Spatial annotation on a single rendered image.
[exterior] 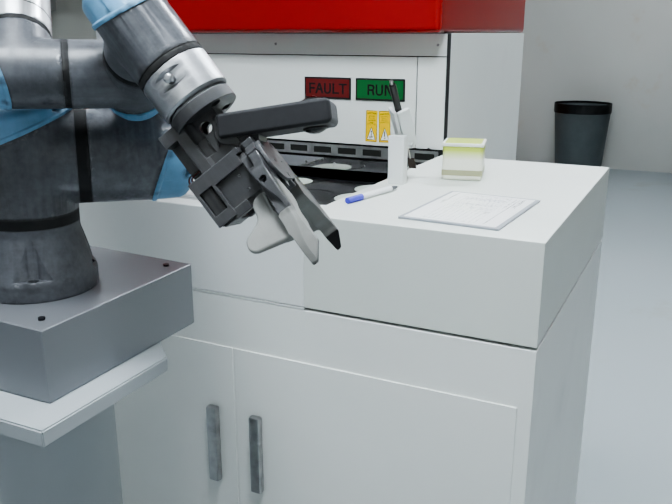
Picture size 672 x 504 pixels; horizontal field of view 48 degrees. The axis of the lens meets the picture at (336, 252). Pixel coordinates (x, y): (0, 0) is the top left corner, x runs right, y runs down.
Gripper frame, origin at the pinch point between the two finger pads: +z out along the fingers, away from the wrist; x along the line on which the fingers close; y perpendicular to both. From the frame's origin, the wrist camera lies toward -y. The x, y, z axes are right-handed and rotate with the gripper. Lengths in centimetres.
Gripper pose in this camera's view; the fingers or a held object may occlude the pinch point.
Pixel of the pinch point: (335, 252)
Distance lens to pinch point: 75.3
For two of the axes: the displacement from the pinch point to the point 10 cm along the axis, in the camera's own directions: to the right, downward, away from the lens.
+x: -1.5, 0.9, -9.8
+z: 6.0, 8.0, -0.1
